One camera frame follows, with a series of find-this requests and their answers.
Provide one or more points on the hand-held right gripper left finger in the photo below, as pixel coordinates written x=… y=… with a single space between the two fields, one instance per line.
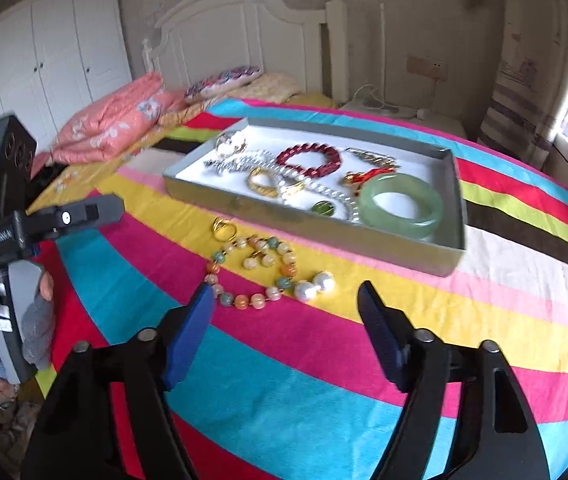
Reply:
x=186 y=340

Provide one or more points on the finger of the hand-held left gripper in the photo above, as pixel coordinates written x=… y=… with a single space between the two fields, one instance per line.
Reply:
x=84 y=212

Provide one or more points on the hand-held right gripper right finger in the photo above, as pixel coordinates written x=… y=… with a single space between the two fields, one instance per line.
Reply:
x=383 y=335

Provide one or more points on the pearl earring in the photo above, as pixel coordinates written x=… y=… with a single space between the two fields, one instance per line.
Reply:
x=325 y=281
x=305 y=291

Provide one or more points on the grey cardboard box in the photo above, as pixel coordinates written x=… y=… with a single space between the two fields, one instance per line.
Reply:
x=413 y=250

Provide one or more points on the pale green jade bangle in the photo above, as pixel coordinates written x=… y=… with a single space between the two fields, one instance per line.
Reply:
x=378 y=197

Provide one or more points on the silver rhinestone brooch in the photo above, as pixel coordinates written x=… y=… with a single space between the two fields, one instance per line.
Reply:
x=224 y=164

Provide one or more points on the person's left hand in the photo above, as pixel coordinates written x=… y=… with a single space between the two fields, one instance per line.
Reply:
x=39 y=330

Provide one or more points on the pink floral quilt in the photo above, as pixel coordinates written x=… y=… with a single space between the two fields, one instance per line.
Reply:
x=114 y=120

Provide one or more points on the striped colourful blanket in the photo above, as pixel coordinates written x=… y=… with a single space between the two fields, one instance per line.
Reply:
x=289 y=385

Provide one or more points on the white wardrobe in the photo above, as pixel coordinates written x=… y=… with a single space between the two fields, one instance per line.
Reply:
x=54 y=50

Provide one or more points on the patterned blue red pillow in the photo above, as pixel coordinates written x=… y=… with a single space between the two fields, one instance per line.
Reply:
x=219 y=82

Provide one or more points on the white nightstand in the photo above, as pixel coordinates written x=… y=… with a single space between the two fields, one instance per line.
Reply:
x=443 y=122

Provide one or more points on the beige pillow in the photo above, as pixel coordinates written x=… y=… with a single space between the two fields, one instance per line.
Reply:
x=274 y=87

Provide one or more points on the white headboard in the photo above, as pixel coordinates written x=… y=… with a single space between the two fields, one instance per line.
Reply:
x=244 y=30

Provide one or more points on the printed curtain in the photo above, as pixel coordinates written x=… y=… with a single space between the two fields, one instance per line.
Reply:
x=523 y=85

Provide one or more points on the wall outlet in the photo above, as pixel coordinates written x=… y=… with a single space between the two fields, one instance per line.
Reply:
x=426 y=67

